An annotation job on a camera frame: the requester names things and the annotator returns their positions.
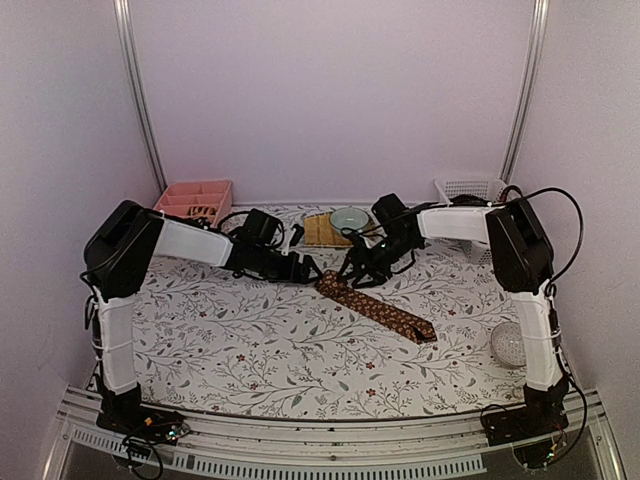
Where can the aluminium right corner post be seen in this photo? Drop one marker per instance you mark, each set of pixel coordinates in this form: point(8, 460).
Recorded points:
point(531, 67)

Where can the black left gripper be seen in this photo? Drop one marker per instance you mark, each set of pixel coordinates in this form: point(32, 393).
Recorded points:
point(292, 275)

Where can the brown floral tie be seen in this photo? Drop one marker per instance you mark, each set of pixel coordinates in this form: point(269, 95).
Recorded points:
point(400, 321)

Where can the light green ceramic bowl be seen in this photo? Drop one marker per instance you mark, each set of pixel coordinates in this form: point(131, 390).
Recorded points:
point(348, 220)

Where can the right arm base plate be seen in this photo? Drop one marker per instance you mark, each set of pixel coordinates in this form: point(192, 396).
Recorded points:
point(502, 425)

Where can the pink divided organizer tray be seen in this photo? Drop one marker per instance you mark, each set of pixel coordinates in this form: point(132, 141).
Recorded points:
point(179, 196)

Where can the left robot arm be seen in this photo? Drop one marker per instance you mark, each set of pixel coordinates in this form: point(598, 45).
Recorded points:
point(119, 254)

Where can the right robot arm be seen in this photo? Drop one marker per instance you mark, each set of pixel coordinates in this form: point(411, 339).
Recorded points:
point(522, 261)

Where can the aluminium corner post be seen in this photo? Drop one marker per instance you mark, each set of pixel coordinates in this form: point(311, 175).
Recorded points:
point(531, 67)
point(128, 48)

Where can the bamboo mat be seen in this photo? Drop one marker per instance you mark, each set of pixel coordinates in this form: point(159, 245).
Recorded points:
point(319, 233)

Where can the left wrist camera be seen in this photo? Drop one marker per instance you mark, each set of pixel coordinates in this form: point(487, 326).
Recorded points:
point(292, 238)

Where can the aluminium left corner post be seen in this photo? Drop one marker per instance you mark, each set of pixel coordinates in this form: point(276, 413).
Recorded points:
point(128, 48)

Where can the rolled black patterned tie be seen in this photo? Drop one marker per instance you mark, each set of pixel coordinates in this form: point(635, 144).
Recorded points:
point(201, 213)

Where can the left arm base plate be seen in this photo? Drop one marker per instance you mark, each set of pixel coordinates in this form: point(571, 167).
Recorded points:
point(152, 425)

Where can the white plastic basket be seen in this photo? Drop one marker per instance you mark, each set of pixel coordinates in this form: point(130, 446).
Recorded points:
point(486, 189)

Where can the patterned glass bowl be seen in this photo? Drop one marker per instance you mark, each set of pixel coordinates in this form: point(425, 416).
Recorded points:
point(507, 345)

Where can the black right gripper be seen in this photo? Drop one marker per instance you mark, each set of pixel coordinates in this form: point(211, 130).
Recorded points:
point(355, 256)

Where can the aluminium front rail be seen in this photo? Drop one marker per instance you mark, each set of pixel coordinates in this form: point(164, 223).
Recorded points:
point(230, 447)

